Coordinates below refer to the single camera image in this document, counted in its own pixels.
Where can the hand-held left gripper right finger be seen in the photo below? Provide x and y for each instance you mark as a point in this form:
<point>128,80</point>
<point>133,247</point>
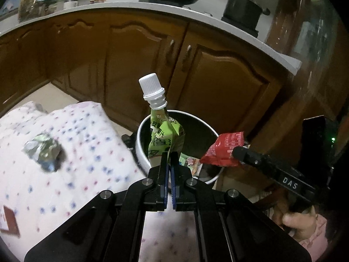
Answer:
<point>174,193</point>

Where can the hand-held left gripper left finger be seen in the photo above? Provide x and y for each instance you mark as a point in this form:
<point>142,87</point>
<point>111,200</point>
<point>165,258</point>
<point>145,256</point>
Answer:
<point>164,193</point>

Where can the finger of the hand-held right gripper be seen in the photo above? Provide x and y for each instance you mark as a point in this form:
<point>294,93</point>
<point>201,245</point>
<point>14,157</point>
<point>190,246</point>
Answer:
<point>250,157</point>

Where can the red snack packet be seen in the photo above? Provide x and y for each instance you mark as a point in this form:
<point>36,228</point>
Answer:
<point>225,148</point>

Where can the green juice carton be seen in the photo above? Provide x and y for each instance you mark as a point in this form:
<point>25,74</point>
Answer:
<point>190,163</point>

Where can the white rimmed black bin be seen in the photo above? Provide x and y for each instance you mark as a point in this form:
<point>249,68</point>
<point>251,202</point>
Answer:
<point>196,131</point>

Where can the green drink pouch white cap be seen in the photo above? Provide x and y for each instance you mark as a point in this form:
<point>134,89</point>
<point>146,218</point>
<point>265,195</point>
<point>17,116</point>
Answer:
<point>160,131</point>

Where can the person's right forearm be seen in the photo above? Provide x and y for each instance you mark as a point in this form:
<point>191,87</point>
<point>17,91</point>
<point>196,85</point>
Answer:
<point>316,243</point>

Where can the person's right hand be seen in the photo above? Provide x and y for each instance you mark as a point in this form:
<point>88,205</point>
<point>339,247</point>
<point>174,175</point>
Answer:
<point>297,223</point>

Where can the glossy brown door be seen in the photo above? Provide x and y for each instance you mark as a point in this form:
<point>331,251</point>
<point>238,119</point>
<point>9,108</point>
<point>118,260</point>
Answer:
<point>308,32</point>

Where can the crumpled blue white wrapper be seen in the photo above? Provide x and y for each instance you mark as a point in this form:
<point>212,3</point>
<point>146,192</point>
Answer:
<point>42,151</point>

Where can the brown wooden lower cabinets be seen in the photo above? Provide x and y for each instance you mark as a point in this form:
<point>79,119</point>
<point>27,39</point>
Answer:
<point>131,68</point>

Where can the black gas stove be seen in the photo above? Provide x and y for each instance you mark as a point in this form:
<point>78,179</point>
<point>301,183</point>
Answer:
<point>240,27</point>

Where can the black cooking pot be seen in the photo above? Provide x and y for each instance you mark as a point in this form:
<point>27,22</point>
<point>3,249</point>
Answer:
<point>241,8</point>

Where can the white kitchen counter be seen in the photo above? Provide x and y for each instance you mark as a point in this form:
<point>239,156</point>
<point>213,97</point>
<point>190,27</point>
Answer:
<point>131,8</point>

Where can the wooden cutting board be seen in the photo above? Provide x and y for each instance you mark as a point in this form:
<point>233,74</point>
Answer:
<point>27,6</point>

